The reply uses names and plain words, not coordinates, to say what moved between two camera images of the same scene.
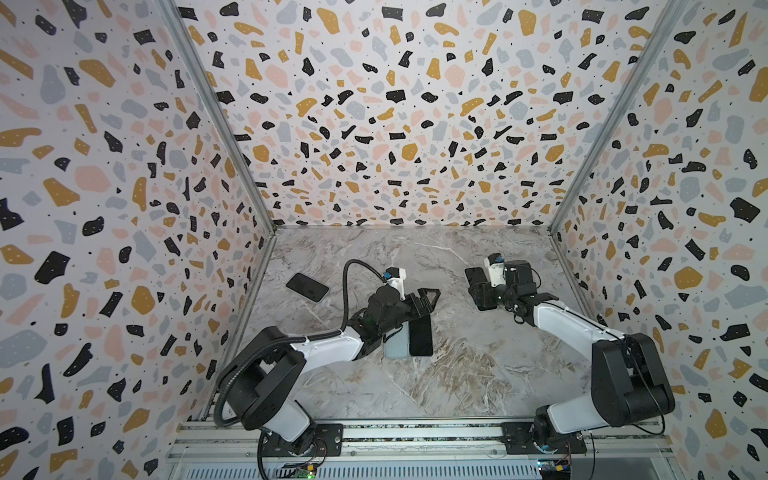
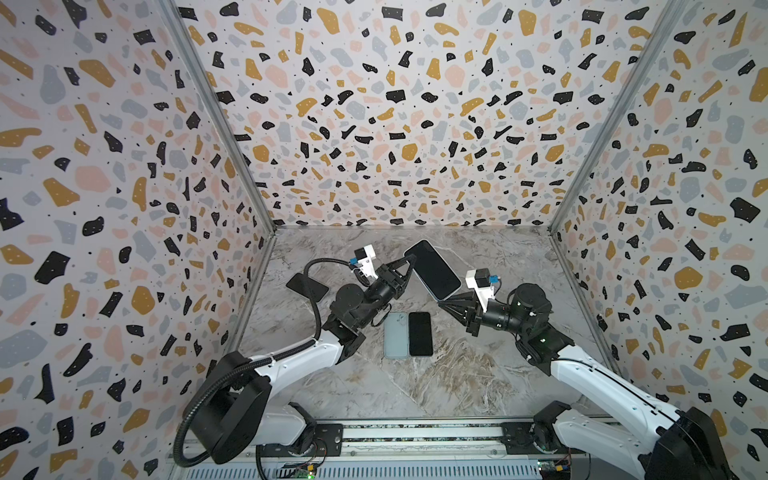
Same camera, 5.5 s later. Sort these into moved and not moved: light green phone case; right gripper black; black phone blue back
Moved: right gripper black
Not moved: light green phone case; black phone blue back
